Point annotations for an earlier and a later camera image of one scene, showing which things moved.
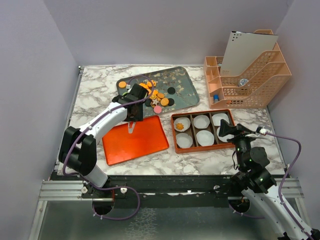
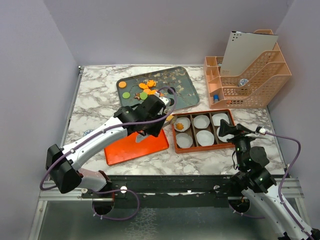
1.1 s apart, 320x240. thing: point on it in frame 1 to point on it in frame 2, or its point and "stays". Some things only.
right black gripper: (240, 131) stays
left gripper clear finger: (131, 125) to (139, 137)
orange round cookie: (122, 84) stays
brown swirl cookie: (179, 126) stays
